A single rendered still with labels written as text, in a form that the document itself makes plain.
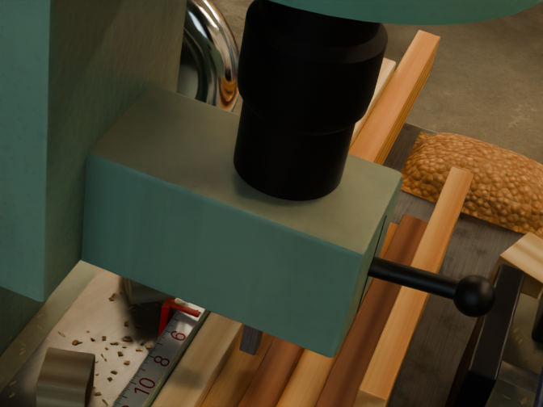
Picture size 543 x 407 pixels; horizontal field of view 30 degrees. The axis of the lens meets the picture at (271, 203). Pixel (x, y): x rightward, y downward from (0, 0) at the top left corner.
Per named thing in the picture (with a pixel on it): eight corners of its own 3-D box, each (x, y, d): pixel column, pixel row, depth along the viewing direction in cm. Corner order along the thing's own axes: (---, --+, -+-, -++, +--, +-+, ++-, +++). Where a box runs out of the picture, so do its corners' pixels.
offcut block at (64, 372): (93, 385, 70) (95, 353, 68) (83, 423, 67) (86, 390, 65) (47, 379, 70) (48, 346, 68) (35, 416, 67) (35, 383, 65)
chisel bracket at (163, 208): (328, 384, 49) (366, 255, 44) (71, 282, 52) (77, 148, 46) (371, 290, 55) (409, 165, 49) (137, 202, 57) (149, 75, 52)
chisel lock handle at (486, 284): (484, 332, 47) (497, 301, 46) (352, 282, 48) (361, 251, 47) (492, 304, 48) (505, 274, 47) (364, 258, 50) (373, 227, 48)
